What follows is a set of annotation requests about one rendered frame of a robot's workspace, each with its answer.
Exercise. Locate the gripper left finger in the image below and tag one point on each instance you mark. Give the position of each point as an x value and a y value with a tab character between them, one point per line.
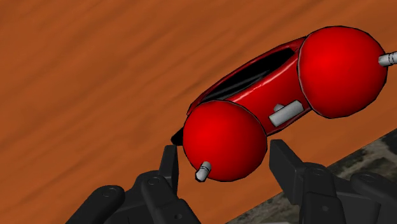
155	192

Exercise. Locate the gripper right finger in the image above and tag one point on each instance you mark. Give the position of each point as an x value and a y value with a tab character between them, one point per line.
313	189

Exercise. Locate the red toy with round ends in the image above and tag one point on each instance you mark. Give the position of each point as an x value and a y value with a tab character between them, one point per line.
279	99

